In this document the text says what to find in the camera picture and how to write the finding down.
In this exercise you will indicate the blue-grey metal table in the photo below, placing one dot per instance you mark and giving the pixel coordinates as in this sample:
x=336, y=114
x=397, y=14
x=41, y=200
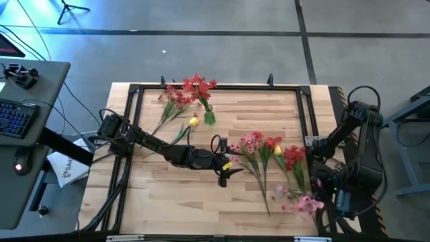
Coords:
x=408, y=111

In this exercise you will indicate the black hazard-striped edge strip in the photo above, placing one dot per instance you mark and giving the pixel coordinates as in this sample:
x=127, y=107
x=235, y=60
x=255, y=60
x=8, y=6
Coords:
x=336, y=101

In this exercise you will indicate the dark monitor corner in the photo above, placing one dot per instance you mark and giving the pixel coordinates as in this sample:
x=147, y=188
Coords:
x=8, y=48

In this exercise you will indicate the red artificial flower bunch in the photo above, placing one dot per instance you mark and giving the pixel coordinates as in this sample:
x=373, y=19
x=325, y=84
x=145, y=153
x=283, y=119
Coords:
x=294, y=155
x=270, y=142
x=198, y=87
x=174, y=101

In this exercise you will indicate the black computer mouse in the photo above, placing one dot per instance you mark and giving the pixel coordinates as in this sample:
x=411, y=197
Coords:
x=23, y=161

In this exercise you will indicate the black frame hook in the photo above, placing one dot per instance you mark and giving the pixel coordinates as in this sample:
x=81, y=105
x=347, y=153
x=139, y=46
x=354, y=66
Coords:
x=163, y=80
x=270, y=80

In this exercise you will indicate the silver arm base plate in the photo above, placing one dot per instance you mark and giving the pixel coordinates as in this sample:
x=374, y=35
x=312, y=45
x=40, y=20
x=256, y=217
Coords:
x=309, y=138

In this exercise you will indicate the black round knob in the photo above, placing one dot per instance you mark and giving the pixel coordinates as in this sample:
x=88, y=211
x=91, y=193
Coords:
x=43, y=210

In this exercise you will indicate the black keyboard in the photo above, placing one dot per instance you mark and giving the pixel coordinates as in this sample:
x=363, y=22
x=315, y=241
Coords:
x=15, y=117

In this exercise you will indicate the clear glass vase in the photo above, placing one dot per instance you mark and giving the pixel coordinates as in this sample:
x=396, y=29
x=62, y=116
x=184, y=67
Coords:
x=279, y=192

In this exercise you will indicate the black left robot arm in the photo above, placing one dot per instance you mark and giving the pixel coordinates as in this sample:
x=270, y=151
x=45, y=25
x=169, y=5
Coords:
x=151, y=142

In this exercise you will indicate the black aluminium table frame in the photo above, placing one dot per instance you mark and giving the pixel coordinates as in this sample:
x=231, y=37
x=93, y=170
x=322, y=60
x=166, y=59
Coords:
x=252, y=87

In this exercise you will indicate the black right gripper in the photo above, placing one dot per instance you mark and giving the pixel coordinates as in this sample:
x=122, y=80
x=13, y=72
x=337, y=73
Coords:
x=342, y=201

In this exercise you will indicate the black desk support bar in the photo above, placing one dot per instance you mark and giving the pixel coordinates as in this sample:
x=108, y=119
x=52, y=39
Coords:
x=36, y=195

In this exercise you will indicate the yellow artificial tulip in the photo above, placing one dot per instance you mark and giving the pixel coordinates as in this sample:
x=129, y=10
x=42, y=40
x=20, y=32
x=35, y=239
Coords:
x=193, y=121

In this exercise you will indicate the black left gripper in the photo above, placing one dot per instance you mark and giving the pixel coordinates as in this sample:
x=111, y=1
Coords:
x=208, y=158

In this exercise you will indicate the green glass vase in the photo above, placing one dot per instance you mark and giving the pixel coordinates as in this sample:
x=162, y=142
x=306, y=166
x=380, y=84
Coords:
x=209, y=117

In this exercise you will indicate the pink artificial flower bunch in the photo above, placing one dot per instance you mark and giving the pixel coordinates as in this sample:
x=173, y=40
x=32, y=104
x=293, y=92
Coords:
x=249, y=141
x=307, y=204

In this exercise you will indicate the black tripod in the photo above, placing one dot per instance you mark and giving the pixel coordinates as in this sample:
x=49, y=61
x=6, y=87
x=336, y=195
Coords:
x=69, y=7

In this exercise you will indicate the white printed paper bag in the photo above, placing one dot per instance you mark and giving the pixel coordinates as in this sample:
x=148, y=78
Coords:
x=69, y=168

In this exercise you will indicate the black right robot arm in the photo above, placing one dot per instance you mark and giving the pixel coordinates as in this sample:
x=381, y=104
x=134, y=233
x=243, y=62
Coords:
x=349, y=124

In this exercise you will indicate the silver hinge bracket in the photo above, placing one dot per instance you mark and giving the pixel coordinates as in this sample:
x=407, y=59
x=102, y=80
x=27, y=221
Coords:
x=125, y=238
x=312, y=239

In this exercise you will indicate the grey side tray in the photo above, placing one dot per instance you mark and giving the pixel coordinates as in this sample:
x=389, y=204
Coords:
x=50, y=84

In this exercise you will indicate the black desk clamp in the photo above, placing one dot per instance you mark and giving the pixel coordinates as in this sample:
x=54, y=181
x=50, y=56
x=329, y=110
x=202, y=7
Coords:
x=21, y=77

